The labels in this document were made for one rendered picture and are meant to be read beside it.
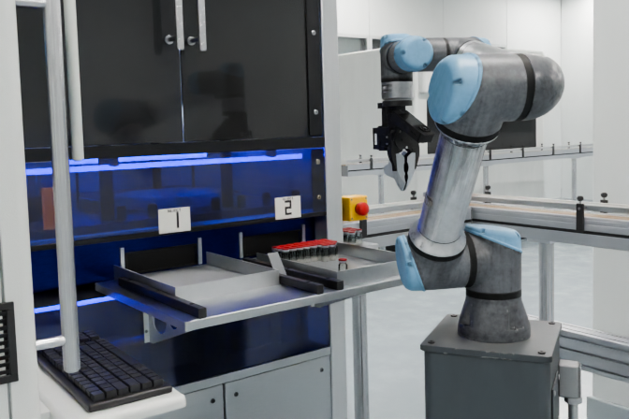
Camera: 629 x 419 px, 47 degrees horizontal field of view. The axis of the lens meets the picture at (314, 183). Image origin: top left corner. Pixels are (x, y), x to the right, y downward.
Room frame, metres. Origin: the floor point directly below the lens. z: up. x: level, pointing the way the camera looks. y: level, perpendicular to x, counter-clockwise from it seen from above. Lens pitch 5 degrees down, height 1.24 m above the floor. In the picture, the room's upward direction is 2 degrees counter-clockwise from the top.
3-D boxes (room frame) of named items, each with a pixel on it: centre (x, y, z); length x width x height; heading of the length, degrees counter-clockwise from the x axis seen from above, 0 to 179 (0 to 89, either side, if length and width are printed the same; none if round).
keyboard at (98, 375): (1.29, 0.42, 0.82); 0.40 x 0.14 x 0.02; 35
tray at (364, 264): (1.80, -0.05, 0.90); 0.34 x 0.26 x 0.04; 36
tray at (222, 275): (1.69, 0.29, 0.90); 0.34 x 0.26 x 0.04; 37
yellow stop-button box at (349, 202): (2.14, -0.11, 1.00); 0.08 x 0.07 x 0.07; 37
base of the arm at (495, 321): (1.51, -0.37, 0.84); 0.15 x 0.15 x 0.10
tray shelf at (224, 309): (1.73, 0.11, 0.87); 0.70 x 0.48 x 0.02; 127
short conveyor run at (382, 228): (2.42, -0.25, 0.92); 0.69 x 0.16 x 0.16; 127
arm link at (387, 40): (1.71, -0.20, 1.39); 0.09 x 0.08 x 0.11; 10
